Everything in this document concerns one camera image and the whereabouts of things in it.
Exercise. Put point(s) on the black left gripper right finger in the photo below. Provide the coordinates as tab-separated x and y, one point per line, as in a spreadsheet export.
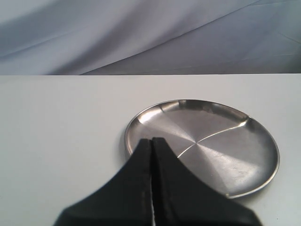
181	199

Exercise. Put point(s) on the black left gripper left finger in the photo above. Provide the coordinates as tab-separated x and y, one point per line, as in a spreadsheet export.
123	201

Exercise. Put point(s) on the round stainless steel plate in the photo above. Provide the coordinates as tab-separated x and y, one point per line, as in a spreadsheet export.
226	148

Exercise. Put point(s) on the grey backdrop cloth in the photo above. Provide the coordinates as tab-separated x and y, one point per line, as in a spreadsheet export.
120	37

